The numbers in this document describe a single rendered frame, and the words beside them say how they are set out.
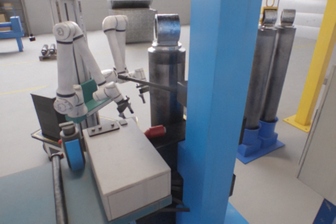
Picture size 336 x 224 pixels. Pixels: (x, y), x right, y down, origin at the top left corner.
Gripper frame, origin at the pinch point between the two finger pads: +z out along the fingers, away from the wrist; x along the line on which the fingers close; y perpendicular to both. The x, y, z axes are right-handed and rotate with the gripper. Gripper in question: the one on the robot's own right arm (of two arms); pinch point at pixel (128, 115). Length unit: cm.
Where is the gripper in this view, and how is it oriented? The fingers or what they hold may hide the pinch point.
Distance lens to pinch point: 193.7
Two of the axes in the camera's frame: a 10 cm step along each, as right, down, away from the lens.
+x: -2.4, 5.1, -8.3
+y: -8.8, 2.5, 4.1
